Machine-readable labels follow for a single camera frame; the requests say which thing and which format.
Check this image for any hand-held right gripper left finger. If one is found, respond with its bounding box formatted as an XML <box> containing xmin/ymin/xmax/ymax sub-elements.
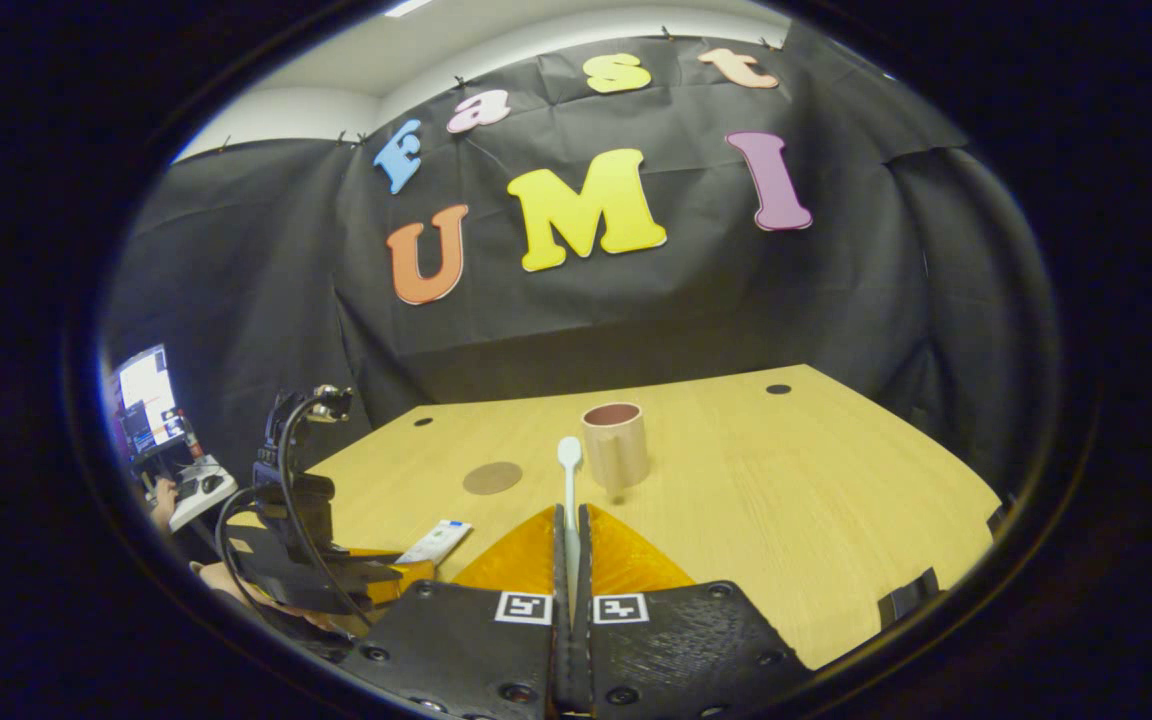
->
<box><xmin>336</xmin><ymin>504</ymin><xmax>572</xmax><ymax>720</ymax></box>

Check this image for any white toothbrush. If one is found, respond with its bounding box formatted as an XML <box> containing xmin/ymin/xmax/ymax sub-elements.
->
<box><xmin>556</xmin><ymin>436</ymin><xmax>585</xmax><ymax>601</ymax></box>

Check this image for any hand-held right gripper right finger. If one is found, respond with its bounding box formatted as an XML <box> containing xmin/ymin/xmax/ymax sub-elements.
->
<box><xmin>576</xmin><ymin>504</ymin><xmax>819</xmax><ymax>720</ymax></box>

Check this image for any round brown coaster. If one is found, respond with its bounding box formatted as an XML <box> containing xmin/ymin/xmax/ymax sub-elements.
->
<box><xmin>463</xmin><ymin>461</ymin><xmax>525</xmax><ymax>497</ymax></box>

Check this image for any white side table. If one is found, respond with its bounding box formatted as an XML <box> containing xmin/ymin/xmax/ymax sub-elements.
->
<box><xmin>171</xmin><ymin>455</ymin><xmax>239</xmax><ymax>532</ymax></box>

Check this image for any computer monitor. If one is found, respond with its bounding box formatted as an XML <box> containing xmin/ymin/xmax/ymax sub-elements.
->
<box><xmin>116</xmin><ymin>345</ymin><xmax>187</xmax><ymax>457</ymax></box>

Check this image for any beige cup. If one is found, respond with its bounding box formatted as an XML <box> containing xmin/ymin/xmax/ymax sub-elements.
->
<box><xmin>581</xmin><ymin>402</ymin><xmax>651</xmax><ymax>492</ymax></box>

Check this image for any black backdrop cloth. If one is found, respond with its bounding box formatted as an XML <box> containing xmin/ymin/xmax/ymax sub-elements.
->
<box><xmin>101</xmin><ymin>20</ymin><xmax>1062</xmax><ymax>501</ymax></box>

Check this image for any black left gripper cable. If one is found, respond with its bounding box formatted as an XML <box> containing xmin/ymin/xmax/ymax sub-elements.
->
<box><xmin>214</xmin><ymin>390</ymin><xmax>377</xmax><ymax>631</ymax></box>

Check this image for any wooden desktop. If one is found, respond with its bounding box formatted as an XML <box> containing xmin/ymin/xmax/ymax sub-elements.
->
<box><xmin>226</xmin><ymin>364</ymin><xmax>1003</xmax><ymax>671</ymax></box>

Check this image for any white toothpaste tube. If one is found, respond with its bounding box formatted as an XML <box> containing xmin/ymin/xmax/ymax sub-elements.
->
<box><xmin>394</xmin><ymin>519</ymin><xmax>474</xmax><ymax>568</ymax></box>

